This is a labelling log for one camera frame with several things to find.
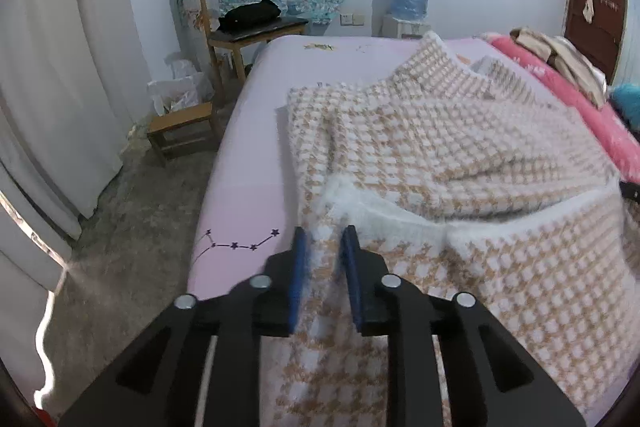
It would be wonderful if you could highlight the beige white houndstooth coat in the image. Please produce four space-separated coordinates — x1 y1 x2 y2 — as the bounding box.
260 31 640 427

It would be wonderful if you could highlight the wooden chair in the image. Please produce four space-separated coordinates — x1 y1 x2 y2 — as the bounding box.
193 0 309 95

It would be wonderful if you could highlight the white water dispenser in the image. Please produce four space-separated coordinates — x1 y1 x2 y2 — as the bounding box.
382 16 431 40

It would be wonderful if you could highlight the beige clothes pile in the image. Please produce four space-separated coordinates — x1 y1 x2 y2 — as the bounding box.
510 27 608 110

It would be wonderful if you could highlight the brown wooden door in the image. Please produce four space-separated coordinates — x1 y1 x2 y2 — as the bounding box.
564 0 628 80

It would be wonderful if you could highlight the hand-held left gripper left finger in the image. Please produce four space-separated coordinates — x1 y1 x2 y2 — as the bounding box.
57 227 307 427

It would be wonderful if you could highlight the white curtain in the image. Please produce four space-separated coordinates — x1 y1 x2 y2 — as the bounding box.
0 0 151 408

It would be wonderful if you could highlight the small wooden stool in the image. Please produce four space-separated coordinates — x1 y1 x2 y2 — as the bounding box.
146 102 221 166

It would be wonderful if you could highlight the white plastic bag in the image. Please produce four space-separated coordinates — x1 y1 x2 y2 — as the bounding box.
147 54 216 115

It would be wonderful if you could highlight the black bag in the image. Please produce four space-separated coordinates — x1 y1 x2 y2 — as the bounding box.
218 0 282 32

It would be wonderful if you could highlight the pink floral blanket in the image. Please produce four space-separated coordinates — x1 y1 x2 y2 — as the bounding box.
487 33 640 182

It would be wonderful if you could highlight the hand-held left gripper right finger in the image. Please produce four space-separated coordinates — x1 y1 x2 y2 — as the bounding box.
340 225 587 427

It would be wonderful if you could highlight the teal fluffy cloth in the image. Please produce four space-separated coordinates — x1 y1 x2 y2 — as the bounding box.
611 84 640 132

